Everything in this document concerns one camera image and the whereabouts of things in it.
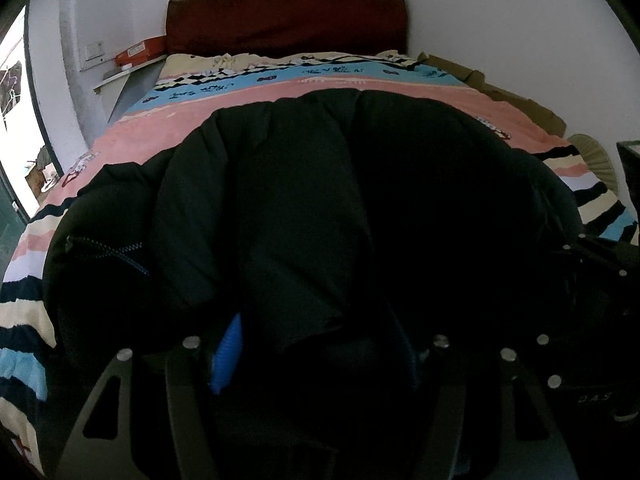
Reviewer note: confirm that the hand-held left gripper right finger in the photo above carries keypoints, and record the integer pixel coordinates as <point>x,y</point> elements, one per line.
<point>450,410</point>

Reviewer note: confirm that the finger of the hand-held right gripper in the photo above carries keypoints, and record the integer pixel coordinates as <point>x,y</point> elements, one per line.
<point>600,265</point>
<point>565,345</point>

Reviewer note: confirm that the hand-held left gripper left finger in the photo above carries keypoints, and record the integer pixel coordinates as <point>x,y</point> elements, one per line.
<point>227,355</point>

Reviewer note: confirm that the black hooded jacket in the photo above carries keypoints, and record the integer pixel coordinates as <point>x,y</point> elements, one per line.
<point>325,210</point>

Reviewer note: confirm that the dark box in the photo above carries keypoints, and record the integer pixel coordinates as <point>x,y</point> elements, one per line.
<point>630,162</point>

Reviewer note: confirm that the pink cartoon printed blanket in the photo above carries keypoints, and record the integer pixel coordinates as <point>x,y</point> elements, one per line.
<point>165,120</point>

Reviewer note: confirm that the green door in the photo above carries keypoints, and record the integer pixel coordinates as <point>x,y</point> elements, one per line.
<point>10,220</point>

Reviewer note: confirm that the orange box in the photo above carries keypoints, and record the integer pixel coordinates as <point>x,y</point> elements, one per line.
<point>142,52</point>

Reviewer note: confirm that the dark red bed headboard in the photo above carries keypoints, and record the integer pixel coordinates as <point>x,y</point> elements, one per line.
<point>285,20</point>

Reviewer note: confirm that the white wall shelf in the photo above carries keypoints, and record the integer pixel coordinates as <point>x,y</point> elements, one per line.
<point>130,85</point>

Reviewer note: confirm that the white wall switch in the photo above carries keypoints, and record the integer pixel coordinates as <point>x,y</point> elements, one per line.
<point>93,55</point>

